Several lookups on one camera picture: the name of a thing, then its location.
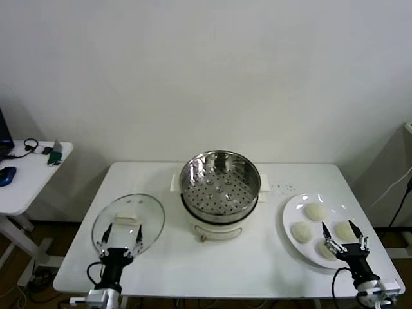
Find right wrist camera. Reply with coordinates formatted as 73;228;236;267
381;281;402;295

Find white side table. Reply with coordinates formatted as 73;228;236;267
0;139;74;287

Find tangled floor cables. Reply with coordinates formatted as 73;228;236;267
15;267;57;305

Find stainless steel steamer basket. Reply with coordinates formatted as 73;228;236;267
169;149;272;225

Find white hanging cable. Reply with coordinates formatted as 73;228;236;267
371;169;412;207

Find blue computer mouse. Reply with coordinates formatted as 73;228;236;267
0;166;17;187

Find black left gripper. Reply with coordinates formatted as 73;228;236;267
96;223;144;290

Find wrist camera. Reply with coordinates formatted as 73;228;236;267
381;281;402;295
69;288;109;308

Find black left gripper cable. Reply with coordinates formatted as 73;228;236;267
86;261;104;290

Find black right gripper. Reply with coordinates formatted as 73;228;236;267
321;220;378;289

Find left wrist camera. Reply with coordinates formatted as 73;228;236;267
69;288;109;308

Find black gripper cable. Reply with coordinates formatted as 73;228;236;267
86;261;104;290
332;266;359;309

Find white round plate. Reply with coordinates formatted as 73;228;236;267
276;192;368;273

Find black hanging cable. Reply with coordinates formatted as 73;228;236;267
388;178;412;228

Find thin black looped cable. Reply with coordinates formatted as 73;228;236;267
3;138;40;160

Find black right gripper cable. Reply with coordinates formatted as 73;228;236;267
332;266;359;309

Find white steamed baozi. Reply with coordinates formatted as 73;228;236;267
314;238;339;260
304;202;329;223
334;221;359;241
291;221;315;244

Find white steamer pot with lid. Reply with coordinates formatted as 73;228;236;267
180;189;270;243

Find black laptop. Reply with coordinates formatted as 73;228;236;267
0;108;15;160

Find glass pot lid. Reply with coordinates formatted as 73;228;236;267
91;192;166;261

